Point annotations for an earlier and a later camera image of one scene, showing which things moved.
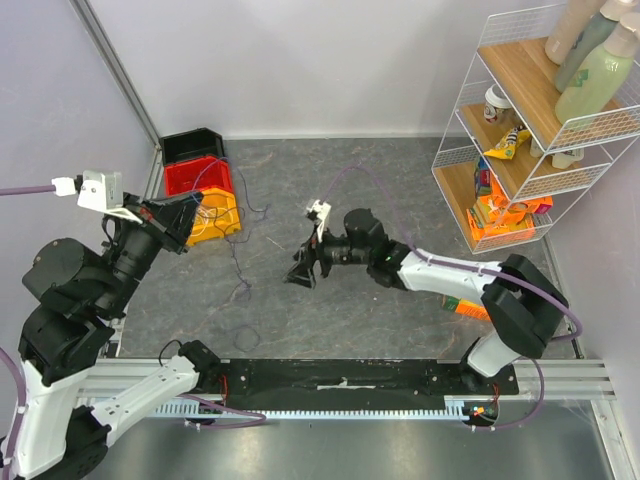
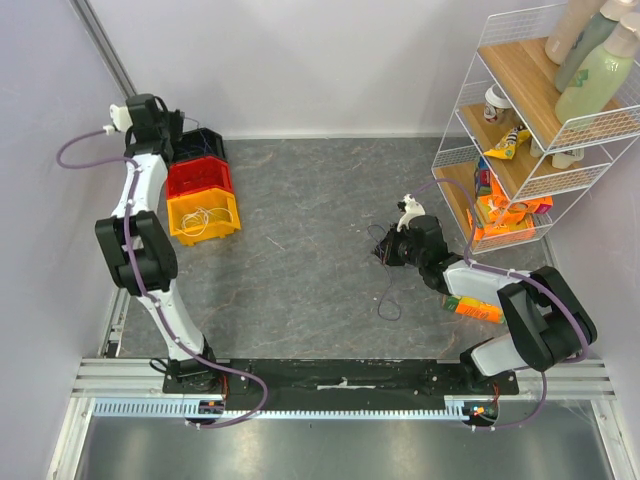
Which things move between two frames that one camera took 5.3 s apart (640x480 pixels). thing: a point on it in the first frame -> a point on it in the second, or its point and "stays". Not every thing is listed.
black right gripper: (318, 257) -> (388, 245)
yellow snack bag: (506, 147) stays
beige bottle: (574, 18) stays
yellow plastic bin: (217, 215) stays
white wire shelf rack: (505, 164) stays
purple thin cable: (245, 336) -> (400, 310)
